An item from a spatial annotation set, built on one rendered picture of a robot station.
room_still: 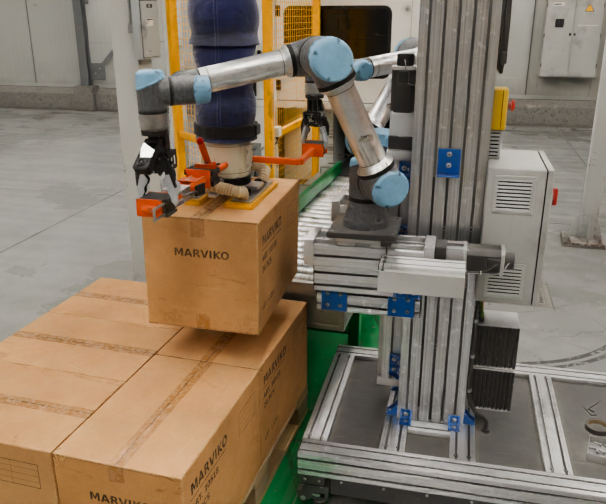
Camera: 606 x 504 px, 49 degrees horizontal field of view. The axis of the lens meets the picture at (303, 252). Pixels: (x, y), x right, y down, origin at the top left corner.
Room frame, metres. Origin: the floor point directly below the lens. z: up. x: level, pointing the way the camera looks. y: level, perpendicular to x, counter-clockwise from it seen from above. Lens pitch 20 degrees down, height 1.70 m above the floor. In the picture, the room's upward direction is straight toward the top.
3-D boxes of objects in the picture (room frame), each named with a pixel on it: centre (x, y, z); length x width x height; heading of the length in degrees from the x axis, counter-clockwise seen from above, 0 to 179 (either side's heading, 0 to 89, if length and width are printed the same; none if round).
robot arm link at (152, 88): (1.79, 0.40, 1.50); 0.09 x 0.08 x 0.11; 107
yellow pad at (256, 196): (2.35, 0.18, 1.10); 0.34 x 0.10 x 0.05; 167
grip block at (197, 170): (2.12, 0.33, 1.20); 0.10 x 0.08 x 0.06; 77
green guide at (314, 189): (4.25, -0.02, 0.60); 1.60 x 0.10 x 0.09; 164
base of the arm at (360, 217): (2.12, -0.21, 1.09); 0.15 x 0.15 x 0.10
